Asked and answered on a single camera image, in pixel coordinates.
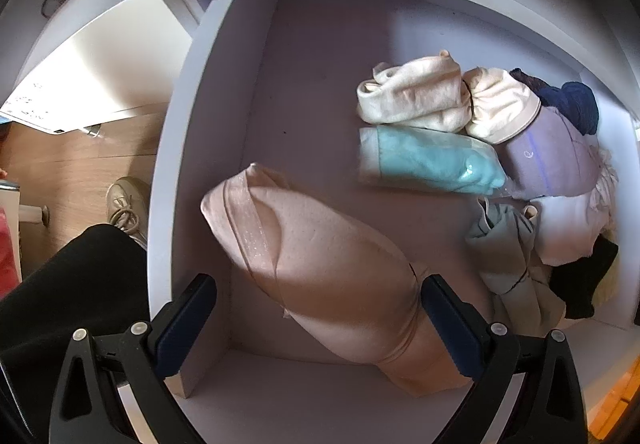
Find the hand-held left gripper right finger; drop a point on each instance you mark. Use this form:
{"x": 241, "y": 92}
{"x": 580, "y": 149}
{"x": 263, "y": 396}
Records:
{"x": 450, "y": 324}

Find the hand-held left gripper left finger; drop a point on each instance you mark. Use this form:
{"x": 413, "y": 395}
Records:
{"x": 186, "y": 324}

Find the grey cloth with dark trim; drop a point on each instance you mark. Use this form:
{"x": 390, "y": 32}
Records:
{"x": 505, "y": 254}

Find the peach cloth bundle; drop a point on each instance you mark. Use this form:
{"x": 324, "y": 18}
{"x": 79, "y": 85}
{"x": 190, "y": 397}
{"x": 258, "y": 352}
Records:
{"x": 325, "y": 264}

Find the black cloth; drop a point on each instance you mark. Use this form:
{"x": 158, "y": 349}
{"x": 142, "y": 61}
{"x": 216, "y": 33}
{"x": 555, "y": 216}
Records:
{"x": 582, "y": 279}

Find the teal cloth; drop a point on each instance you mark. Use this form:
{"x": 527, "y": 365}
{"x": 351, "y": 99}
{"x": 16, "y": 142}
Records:
{"x": 425, "y": 158}

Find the navy knit cloth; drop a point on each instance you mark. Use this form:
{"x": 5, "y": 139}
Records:
{"x": 575, "y": 106}

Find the white shelf cabinet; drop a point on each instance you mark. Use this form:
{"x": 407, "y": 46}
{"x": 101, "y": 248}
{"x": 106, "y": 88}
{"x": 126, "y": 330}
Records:
{"x": 310, "y": 73}

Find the person's leg in black trousers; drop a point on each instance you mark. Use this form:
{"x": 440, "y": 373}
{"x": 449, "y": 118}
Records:
{"x": 65, "y": 284}

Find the cream lace-up shoe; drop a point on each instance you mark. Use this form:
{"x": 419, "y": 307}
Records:
{"x": 125, "y": 204}

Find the white cloth bundle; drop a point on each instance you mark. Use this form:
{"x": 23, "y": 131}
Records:
{"x": 570, "y": 229}

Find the red cloth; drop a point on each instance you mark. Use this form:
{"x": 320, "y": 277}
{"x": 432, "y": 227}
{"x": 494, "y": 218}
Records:
{"x": 7, "y": 254}

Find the lavender cloth bundle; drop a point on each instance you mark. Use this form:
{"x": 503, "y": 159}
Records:
{"x": 550, "y": 158}

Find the pale pink fringed cloth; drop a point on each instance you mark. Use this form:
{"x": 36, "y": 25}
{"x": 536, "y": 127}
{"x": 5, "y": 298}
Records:
{"x": 605, "y": 184}

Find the cream cloth with beige band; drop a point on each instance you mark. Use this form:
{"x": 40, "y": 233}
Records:
{"x": 500, "y": 108}

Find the cream fleece cloth roll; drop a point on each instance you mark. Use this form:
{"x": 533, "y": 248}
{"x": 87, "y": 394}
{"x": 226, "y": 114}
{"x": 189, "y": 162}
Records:
{"x": 410, "y": 93}

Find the dark maroon cloth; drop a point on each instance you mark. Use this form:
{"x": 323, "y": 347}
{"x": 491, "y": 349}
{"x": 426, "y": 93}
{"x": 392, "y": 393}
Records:
{"x": 527, "y": 79}

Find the white appliance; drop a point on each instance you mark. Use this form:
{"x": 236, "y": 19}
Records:
{"x": 110, "y": 68}

